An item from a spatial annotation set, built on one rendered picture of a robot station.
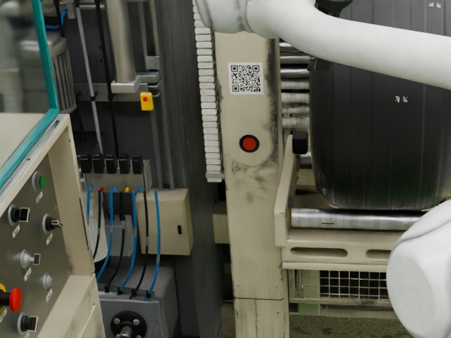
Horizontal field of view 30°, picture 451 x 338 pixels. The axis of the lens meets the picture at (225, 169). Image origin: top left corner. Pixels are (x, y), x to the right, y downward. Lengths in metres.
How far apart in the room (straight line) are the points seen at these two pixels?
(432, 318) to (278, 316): 1.45
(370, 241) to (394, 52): 0.95
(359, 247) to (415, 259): 1.18
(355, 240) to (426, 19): 0.54
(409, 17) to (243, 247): 0.72
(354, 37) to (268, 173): 0.95
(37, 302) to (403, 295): 1.00
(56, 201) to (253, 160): 0.48
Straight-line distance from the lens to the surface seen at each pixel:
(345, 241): 1.92
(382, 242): 1.92
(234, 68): 1.85
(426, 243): 0.75
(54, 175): 1.70
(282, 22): 1.09
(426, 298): 0.74
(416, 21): 1.67
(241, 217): 2.02
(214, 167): 1.97
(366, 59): 1.03
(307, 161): 2.16
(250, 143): 1.91
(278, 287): 2.12
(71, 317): 1.71
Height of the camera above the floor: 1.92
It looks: 28 degrees down
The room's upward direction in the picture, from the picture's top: 4 degrees counter-clockwise
